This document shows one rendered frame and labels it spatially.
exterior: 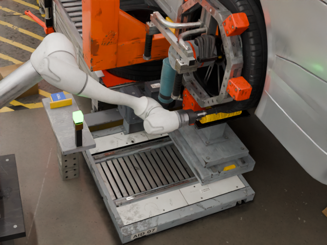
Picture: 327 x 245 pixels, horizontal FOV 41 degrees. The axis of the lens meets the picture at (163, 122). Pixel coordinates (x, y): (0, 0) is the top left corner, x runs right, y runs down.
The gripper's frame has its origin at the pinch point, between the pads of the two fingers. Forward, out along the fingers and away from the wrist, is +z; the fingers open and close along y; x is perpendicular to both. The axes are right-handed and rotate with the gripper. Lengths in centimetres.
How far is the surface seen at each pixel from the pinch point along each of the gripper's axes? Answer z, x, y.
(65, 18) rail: -38, 88, -123
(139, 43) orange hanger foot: -18, 47, -43
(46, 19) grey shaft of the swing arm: -44, 100, -164
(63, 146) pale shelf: -77, 0, -26
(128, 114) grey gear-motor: -31, 9, -54
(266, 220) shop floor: 26, -69, -21
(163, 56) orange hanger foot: -1, 39, -52
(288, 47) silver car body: 5, 19, 54
